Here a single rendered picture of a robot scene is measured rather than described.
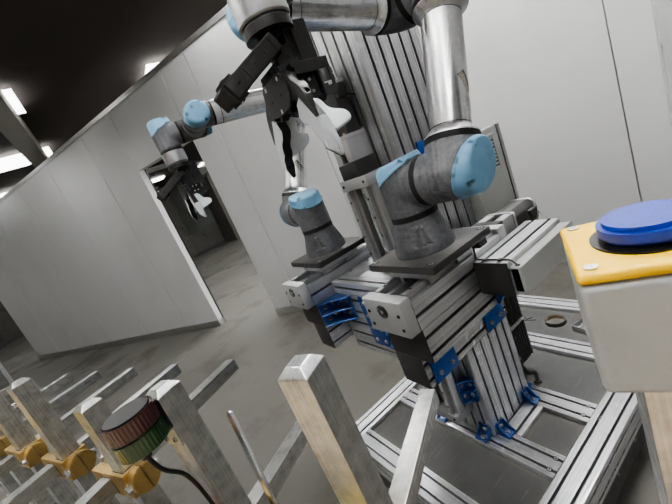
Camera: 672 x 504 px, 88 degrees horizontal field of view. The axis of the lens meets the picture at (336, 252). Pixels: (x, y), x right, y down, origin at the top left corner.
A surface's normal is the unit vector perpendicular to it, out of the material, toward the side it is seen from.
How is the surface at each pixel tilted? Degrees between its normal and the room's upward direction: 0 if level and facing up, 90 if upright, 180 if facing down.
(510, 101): 90
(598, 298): 90
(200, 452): 90
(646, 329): 90
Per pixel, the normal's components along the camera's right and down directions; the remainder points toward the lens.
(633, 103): -0.39, 0.38
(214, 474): 0.83, -0.22
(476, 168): 0.63, 0.07
